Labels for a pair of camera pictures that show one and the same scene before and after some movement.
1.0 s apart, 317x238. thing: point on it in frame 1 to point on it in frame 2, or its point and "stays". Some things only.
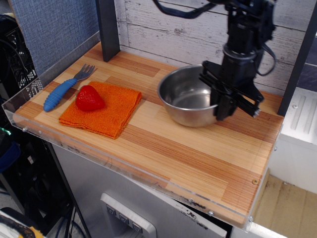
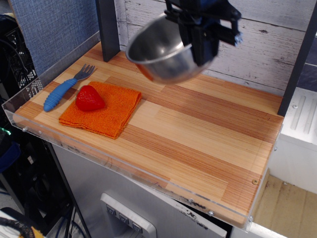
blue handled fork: x=56 y=97 stays
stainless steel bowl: x=186 y=95 to x=156 y=49
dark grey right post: x=301 y=60 stays
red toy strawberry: x=88 y=98 stays
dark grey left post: x=108 y=28 stays
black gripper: x=235 y=79 to x=220 y=14
